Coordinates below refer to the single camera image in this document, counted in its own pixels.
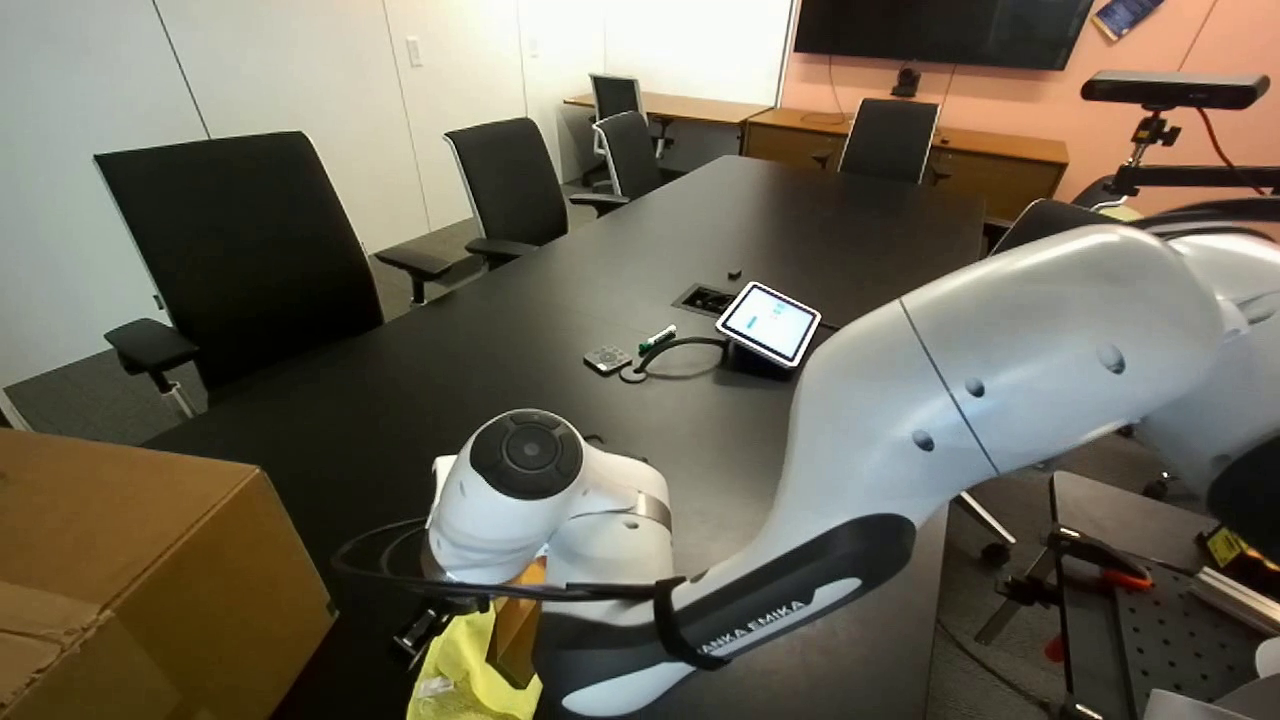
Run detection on black wall television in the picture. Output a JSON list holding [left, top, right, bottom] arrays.
[[792, 0, 1093, 73]]

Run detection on far end black chair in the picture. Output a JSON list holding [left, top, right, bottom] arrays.
[[842, 102, 937, 185]]

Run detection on right black office chair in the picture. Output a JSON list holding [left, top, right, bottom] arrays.
[[988, 196, 1111, 252]]

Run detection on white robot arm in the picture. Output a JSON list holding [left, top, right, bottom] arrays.
[[430, 226, 1280, 716]]

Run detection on white tablet on stand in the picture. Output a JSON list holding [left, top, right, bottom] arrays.
[[716, 280, 819, 370]]

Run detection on black office chair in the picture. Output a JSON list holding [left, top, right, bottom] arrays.
[[96, 132, 385, 400], [988, 196, 1111, 252], [379, 116, 570, 300]]

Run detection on yellow cloth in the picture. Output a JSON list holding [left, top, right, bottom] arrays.
[[403, 611, 544, 720]]

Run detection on brown cardboard box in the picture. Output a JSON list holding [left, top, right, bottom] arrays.
[[0, 433, 336, 720]]

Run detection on black camera on stand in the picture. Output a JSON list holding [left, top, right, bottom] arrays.
[[1079, 73, 1280, 205]]

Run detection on near left black office chair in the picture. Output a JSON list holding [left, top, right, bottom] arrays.
[[96, 132, 385, 400]]

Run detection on small black remote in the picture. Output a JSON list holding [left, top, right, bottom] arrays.
[[585, 348, 634, 378]]

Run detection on wooden sideboard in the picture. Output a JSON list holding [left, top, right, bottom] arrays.
[[559, 88, 1075, 226]]

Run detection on far left black chair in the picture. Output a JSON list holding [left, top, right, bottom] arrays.
[[593, 75, 674, 202]]

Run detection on black cable on table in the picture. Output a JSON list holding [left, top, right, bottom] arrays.
[[619, 322, 731, 389]]

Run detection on red handled pliers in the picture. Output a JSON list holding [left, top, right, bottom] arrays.
[[1049, 525, 1158, 594]]

